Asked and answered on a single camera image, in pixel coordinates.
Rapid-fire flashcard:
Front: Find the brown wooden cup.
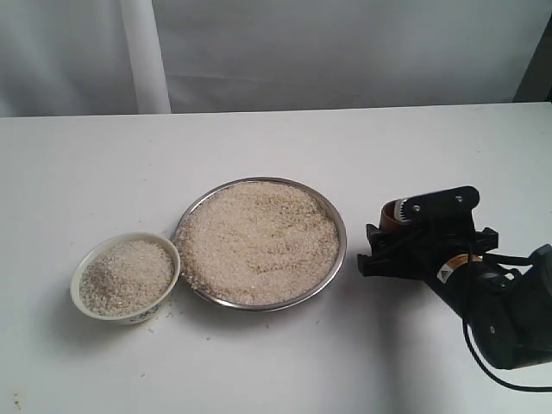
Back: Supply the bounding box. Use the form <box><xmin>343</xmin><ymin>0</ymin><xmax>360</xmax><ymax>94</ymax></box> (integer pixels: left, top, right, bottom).
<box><xmin>379</xmin><ymin>200</ymin><xmax>407</xmax><ymax>232</ymax></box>

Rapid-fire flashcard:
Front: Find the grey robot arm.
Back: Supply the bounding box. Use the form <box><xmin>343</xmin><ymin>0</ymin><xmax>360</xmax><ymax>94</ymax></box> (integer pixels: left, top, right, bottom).
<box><xmin>357</xmin><ymin>218</ymin><xmax>551</xmax><ymax>370</ymax></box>

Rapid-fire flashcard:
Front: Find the white ceramic rice bowl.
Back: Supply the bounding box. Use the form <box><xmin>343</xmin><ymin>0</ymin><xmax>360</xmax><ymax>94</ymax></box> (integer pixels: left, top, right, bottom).
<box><xmin>70</xmin><ymin>233</ymin><xmax>180</xmax><ymax>325</ymax></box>

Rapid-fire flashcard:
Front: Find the white backdrop sheet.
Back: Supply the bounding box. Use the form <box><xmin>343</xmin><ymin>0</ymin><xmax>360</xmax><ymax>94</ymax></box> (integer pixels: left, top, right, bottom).
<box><xmin>1</xmin><ymin>1</ymin><xmax>551</xmax><ymax>117</ymax></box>

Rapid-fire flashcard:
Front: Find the white vertical pole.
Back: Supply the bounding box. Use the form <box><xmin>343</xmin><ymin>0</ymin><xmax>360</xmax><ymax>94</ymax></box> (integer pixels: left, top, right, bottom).
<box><xmin>119</xmin><ymin>0</ymin><xmax>172</xmax><ymax>114</ymax></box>

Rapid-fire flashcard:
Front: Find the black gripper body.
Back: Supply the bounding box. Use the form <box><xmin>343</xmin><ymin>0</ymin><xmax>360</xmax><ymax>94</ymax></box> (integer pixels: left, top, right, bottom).
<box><xmin>400</xmin><ymin>219</ymin><xmax>501</xmax><ymax>311</ymax></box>

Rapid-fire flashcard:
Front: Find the round metal rice tray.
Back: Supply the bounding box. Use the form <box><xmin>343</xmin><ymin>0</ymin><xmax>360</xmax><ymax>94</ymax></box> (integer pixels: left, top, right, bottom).
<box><xmin>172</xmin><ymin>177</ymin><xmax>348</xmax><ymax>312</ymax></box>

